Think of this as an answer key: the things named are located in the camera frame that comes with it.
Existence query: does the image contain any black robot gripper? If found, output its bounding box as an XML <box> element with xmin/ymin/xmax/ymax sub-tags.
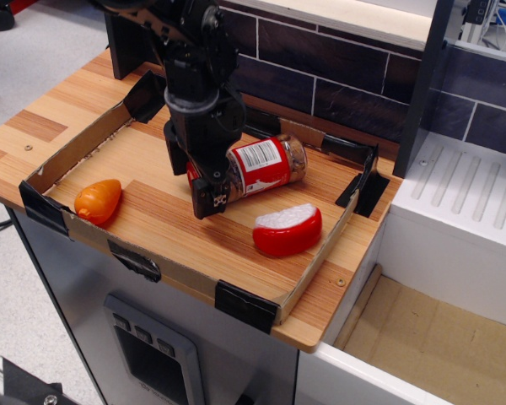
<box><xmin>164</xmin><ymin>90</ymin><xmax>246</xmax><ymax>219</ymax></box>

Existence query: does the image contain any red-lidded spice bottle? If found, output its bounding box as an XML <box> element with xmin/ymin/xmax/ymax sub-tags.
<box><xmin>186</xmin><ymin>134</ymin><xmax>308</xmax><ymax>203</ymax></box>

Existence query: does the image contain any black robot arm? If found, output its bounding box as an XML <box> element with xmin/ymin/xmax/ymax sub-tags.
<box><xmin>94</xmin><ymin>1</ymin><xmax>246</xmax><ymax>219</ymax></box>

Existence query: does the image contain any cardboard fence with black tape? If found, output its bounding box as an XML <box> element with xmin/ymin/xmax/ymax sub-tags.
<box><xmin>19</xmin><ymin>72</ymin><xmax>400</xmax><ymax>347</ymax></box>

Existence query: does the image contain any orange toy carrot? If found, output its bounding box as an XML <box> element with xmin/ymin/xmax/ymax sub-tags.
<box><xmin>74</xmin><ymin>179</ymin><xmax>121</xmax><ymax>225</ymax></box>

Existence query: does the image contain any red white toy cheese wedge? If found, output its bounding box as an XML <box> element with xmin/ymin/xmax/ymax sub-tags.
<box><xmin>252</xmin><ymin>203</ymin><xmax>322</xmax><ymax>257</ymax></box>

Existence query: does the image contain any grey oven control panel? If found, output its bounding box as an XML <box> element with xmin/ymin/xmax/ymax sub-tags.
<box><xmin>104</xmin><ymin>294</ymin><xmax>206</xmax><ymax>404</ymax></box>

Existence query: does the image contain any black caster wheel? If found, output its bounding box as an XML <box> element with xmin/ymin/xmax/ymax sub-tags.
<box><xmin>0</xmin><ymin>0</ymin><xmax>15</xmax><ymax>31</ymax></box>

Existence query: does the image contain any white toy sink drainboard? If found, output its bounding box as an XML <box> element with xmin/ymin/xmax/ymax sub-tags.
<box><xmin>392</xmin><ymin>132</ymin><xmax>506</xmax><ymax>249</ymax></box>

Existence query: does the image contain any dark grey left post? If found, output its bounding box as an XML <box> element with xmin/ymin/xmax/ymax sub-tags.
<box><xmin>105</xmin><ymin>14</ymin><xmax>165</xmax><ymax>80</ymax></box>

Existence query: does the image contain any dark grey post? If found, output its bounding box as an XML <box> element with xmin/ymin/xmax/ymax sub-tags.
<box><xmin>393</xmin><ymin>1</ymin><xmax>454</xmax><ymax>178</ymax></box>
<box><xmin>105</xmin><ymin>14</ymin><xmax>165</xmax><ymax>80</ymax></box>

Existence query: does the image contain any dark grey right post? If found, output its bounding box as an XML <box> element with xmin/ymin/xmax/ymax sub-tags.
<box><xmin>393</xmin><ymin>1</ymin><xmax>454</xmax><ymax>178</ymax></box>

